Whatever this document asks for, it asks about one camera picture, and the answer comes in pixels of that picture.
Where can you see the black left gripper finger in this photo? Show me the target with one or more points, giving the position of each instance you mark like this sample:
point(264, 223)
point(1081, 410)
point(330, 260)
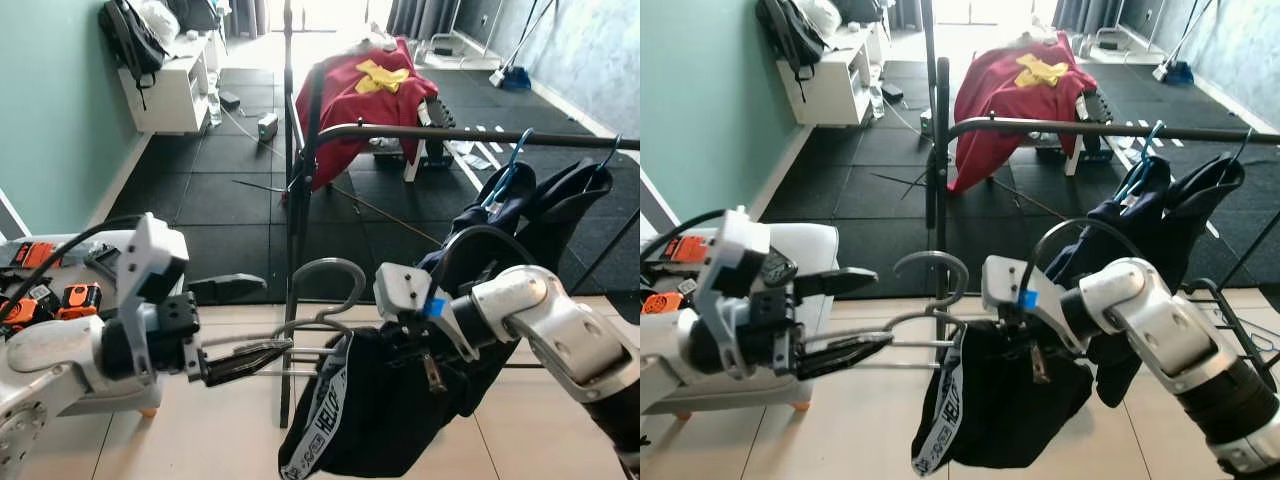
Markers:
point(838, 281)
point(225, 287)
point(845, 353)
point(245, 360)

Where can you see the black shorts lettered band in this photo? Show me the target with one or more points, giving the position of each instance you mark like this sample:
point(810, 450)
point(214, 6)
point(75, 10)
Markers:
point(1010, 410)
point(380, 420)

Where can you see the grey clothes hanger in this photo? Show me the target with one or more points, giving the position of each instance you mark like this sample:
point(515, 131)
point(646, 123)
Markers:
point(940, 257)
point(345, 264)

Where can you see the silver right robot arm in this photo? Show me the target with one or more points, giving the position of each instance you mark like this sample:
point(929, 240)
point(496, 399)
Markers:
point(1170, 330)
point(560, 330)

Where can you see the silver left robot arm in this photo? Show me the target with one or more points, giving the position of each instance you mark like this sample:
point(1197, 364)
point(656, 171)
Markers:
point(60, 355)
point(680, 365)

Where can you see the blue plastic hanger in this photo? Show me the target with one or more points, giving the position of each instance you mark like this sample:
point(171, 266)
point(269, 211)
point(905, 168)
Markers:
point(508, 170)
point(1140, 165)

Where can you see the white chair orange legs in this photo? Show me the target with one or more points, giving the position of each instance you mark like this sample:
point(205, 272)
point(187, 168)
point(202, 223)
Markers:
point(815, 250)
point(100, 402)

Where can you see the orange black battery pack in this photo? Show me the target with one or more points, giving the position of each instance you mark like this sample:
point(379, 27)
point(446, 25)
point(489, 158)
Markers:
point(655, 302)
point(35, 255)
point(690, 250)
point(80, 300)
point(25, 312)

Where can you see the navy hanging garment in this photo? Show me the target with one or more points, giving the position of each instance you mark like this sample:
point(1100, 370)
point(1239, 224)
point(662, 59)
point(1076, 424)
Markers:
point(505, 215)
point(1125, 215)

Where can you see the clear plastic bottle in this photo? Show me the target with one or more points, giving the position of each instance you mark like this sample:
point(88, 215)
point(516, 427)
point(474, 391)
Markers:
point(876, 100)
point(213, 100)

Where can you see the white shelf unit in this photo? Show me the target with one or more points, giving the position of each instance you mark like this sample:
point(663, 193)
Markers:
point(825, 90)
point(165, 100)

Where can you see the black hanging shirt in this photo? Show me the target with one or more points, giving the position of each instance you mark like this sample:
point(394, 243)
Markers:
point(1205, 195)
point(570, 200)

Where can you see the red garment yellow print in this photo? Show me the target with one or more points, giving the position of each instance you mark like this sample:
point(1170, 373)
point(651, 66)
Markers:
point(1010, 100)
point(350, 110)

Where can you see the black metal clothes rack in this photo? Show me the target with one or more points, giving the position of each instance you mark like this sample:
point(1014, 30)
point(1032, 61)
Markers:
point(450, 134)
point(1100, 130)

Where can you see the black backpack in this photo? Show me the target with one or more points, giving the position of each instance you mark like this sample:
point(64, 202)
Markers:
point(130, 45)
point(790, 40)

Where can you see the white bag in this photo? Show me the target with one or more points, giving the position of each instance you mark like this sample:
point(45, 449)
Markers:
point(158, 18)
point(820, 15)

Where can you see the blue dustpan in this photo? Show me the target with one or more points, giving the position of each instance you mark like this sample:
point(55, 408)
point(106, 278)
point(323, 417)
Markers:
point(1175, 72)
point(515, 78)

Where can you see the grey curtain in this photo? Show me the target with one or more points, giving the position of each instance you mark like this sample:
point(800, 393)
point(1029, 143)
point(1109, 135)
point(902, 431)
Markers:
point(440, 15)
point(1090, 12)

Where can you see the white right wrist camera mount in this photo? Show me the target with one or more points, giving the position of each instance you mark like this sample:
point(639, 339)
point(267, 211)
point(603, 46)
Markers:
point(400, 285)
point(1005, 280)

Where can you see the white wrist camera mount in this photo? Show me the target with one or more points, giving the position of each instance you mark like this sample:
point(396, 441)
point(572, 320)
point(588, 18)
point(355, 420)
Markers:
point(400, 285)
point(150, 255)
point(1005, 280)
point(725, 260)

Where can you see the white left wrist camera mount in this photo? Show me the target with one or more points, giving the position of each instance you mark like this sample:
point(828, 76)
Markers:
point(725, 260)
point(150, 255)

